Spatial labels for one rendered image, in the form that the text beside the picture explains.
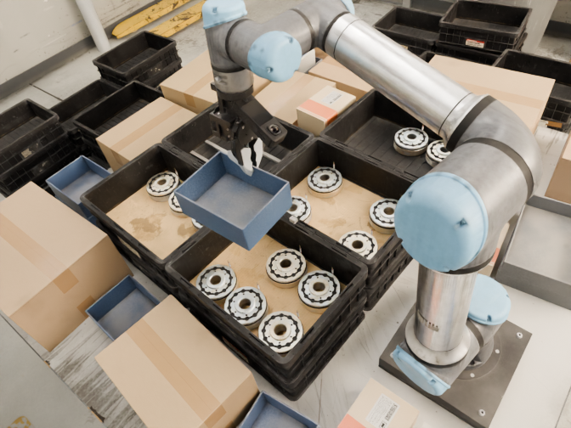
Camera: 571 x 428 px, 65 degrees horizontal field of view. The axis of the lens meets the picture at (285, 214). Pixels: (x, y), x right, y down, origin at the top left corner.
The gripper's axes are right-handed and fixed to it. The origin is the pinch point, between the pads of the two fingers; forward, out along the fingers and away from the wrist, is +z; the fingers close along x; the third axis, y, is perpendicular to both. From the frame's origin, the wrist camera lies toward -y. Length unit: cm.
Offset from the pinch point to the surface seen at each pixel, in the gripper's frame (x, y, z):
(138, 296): 25, 29, 44
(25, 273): 44, 44, 26
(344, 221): -22.2, -9.9, 27.7
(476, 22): -209, 29, 44
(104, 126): -32, 143, 60
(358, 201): -30.4, -8.9, 26.9
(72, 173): 10, 81, 33
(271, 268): 3.2, -5.2, 27.0
